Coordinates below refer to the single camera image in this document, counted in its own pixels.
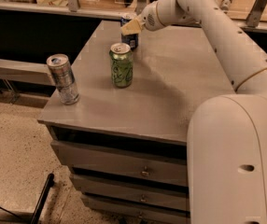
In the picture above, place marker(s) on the green soda can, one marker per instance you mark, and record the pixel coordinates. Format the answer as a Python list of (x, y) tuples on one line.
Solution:
[(121, 58)]

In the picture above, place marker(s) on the grey metal bench rail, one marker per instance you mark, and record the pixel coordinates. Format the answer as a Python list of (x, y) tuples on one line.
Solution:
[(36, 73)]

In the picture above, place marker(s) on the top drawer brass knob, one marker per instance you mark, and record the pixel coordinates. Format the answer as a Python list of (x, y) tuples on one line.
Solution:
[(145, 172)]

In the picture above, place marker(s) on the black chair leg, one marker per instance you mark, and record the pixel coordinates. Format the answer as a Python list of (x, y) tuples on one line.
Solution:
[(42, 199)]

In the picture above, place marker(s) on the blue pepsi can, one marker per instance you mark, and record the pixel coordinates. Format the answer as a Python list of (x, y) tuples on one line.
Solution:
[(131, 40)]

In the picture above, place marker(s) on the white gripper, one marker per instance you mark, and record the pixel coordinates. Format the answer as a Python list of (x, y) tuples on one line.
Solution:
[(147, 18)]

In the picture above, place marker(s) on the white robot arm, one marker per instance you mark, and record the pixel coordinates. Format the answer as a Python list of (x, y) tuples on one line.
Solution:
[(227, 135)]

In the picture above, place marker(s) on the silver redbull can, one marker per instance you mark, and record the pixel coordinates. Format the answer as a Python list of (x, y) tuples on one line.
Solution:
[(63, 77)]

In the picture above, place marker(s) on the middle drawer brass knob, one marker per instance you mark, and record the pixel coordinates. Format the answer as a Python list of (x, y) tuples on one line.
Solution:
[(143, 199)]

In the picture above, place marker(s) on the drawer brass knob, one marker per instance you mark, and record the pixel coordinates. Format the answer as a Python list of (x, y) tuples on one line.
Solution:
[(143, 199), (145, 172)]

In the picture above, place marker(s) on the grey drawer cabinet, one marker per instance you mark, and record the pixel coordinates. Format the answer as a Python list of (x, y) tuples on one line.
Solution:
[(110, 134)]

